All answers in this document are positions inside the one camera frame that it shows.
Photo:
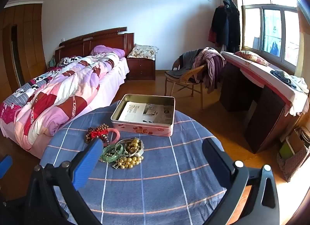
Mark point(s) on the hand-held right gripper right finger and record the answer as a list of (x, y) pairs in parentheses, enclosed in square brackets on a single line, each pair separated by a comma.
[(218, 162)]

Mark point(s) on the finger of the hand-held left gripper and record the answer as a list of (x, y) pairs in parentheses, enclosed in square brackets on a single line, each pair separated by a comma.
[(5, 165)]

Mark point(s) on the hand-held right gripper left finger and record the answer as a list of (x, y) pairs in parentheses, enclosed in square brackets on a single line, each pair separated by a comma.
[(89, 164)]

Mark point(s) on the green jade bangle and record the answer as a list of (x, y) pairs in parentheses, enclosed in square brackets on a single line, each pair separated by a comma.
[(104, 152)]

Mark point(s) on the pink bangle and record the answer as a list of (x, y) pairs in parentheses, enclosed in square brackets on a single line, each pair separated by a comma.
[(118, 135)]

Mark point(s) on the silver bangle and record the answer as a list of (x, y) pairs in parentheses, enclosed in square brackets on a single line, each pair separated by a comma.
[(138, 153)]

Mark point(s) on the pink tin box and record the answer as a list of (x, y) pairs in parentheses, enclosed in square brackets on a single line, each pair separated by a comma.
[(145, 129)]

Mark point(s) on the blue checked tablecloth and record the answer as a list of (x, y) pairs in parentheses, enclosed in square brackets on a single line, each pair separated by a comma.
[(157, 166)]

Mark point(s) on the dark wooden desk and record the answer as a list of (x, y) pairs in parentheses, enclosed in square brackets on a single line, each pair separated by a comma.
[(266, 118)]

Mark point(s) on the green folder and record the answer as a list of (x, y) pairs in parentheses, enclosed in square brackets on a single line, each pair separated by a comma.
[(285, 151)]

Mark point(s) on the woven basket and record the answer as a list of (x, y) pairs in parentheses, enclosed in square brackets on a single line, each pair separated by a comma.
[(293, 166)]

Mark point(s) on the pink patchwork quilt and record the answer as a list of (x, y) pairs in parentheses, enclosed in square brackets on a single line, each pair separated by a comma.
[(60, 94)]

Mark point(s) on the brown notebook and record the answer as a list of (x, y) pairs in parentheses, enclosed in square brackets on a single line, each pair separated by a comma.
[(294, 141)]

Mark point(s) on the rattan chair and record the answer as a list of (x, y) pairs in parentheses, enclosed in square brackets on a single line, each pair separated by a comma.
[(186, 75)]

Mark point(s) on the purple garment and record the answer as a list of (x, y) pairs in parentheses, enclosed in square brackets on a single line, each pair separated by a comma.
[(213, 67)]

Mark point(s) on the pink desk cloth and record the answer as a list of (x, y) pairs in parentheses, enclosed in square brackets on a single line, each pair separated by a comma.
[(254, 68)]

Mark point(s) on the grey garment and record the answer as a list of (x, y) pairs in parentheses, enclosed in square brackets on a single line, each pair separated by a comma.
[(184, 62)]

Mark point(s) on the dark folded garment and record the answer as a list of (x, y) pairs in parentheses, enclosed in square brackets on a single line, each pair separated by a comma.
[(279, 73)]

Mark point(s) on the dark wooden nightstand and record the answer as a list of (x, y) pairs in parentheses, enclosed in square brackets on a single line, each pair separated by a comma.
[(141, 68)]

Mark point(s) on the green bag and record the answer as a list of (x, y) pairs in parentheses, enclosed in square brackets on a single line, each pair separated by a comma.
[(51, 62)]

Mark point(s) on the floral pillow with pink ground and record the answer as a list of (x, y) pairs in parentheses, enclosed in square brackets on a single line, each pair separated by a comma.
[(254, 58)]

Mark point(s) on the white crumpled garment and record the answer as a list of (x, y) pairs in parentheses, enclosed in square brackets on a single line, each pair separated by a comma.
[(299, 82)]

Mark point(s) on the purple pillow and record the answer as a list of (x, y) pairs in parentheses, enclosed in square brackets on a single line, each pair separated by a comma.
[(109, 51)]

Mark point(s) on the wooden wardrobe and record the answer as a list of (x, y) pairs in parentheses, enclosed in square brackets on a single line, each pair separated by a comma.
[(26, 50)]

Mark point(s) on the floral pillow with white ground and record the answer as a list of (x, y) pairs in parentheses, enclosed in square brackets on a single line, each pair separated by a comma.
[(143, 51)]

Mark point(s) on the dark wooden bed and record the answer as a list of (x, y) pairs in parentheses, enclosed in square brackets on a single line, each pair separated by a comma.
[(96, 38)]

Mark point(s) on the dark hanging coats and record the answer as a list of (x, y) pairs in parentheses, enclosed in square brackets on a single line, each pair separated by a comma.
[(227, 26)]

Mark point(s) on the window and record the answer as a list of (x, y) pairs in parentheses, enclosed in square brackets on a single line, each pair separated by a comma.
[(251, 28)]

